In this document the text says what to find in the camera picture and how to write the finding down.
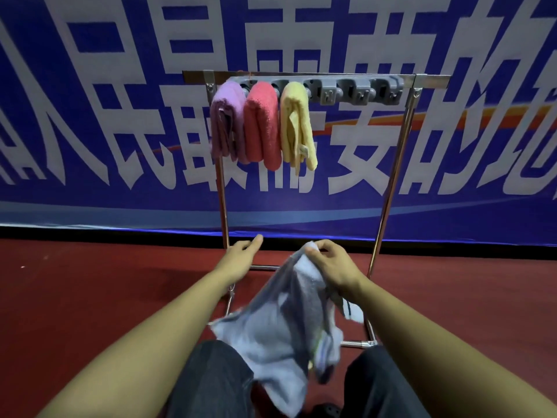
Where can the black shoe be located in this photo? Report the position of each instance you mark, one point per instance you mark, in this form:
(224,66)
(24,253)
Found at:
(325,410)

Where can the purple towel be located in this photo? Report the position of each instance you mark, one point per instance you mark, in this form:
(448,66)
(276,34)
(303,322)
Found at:
(227,117)

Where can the person's right forearm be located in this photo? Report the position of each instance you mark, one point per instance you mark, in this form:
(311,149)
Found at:
(426,343)

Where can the person's right leg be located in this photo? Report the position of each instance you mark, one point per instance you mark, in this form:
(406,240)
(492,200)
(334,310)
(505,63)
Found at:
(378,387)

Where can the yellow towel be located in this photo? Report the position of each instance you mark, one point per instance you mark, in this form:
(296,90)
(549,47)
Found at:
(296,126)

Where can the person's left hand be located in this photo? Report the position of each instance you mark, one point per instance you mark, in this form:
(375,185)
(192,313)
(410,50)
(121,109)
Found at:
(237,261)

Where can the person's left leg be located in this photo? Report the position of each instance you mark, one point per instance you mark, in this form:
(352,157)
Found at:
(209,383)

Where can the person's right hand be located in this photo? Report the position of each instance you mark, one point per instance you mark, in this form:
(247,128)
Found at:
(339,269)

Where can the pink towel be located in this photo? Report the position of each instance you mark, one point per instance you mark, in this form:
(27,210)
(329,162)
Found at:
(262,126)

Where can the person's right thumb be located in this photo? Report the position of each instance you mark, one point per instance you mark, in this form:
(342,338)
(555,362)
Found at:
(317,259)

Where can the person's left forearm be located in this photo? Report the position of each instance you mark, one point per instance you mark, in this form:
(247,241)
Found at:
(148,339)

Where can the grey-blue towel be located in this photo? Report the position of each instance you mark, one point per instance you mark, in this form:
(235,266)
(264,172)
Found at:
(283,326)

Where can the blue banner with white characters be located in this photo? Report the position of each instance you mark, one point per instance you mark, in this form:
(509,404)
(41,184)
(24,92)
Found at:
(457,126)

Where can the person's leg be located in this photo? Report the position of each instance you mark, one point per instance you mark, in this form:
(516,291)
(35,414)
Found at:
(378,387)
(209,383)

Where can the metal towel rack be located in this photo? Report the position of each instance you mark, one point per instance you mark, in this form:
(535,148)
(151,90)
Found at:
(394,169)

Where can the person's left thumb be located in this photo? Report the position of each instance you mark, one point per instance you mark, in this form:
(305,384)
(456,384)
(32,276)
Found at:
(256,242)

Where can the grey plastic hook holder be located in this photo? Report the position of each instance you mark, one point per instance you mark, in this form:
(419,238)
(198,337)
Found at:
(348,87)

